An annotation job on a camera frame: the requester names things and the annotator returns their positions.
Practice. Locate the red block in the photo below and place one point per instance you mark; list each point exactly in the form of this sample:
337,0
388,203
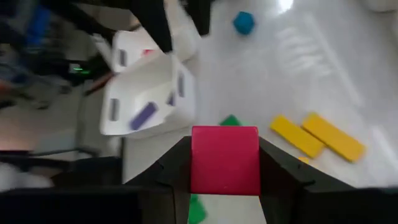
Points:
225,160

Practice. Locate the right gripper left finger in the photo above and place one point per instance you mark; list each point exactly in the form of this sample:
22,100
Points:
164,186

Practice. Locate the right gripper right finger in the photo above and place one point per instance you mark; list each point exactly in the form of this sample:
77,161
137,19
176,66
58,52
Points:
295,199

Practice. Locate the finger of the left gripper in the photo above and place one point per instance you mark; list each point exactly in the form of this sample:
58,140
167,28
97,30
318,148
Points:
154,21
200,15

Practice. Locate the green cube block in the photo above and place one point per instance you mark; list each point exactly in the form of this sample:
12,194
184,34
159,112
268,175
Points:
230,121

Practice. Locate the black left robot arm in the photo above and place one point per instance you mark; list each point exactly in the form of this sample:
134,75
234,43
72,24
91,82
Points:
87,15

